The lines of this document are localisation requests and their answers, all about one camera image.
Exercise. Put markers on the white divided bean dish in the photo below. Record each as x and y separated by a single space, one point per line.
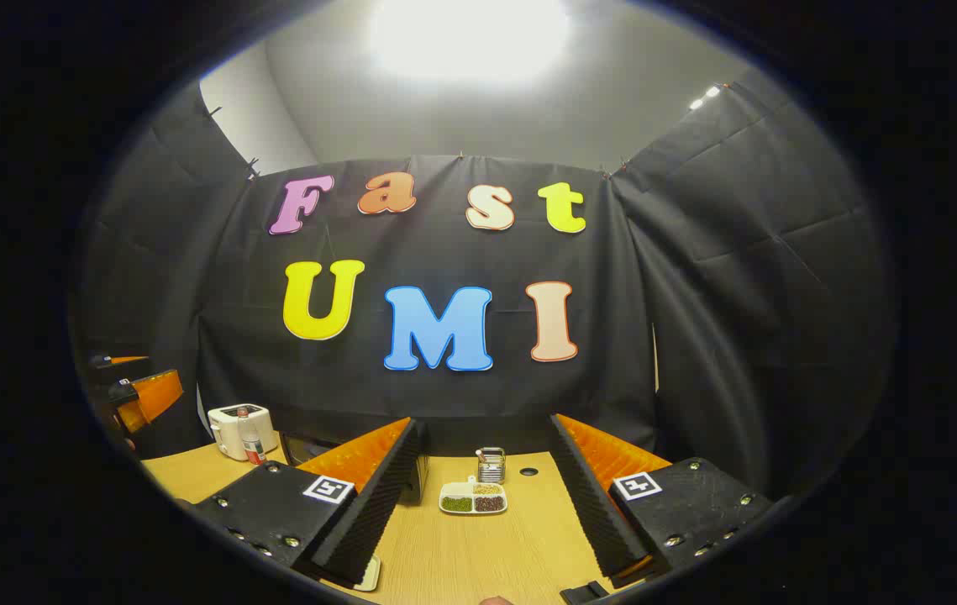
473 498

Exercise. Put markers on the white toaster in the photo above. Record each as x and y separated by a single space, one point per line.
226 428

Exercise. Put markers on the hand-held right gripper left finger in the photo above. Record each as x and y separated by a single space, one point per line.
377 496

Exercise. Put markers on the ceiling light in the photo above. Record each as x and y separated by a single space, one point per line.
470 38

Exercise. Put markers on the clear plastic water bottle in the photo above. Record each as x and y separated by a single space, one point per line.
251 441

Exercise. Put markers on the cream food plate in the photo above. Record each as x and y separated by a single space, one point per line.
369 576

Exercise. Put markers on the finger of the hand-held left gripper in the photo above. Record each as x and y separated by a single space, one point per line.
155 397
121 360

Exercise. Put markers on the black backdrop cloth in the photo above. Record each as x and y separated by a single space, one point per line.
696 294

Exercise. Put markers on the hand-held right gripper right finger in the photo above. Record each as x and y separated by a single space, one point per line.
596 504

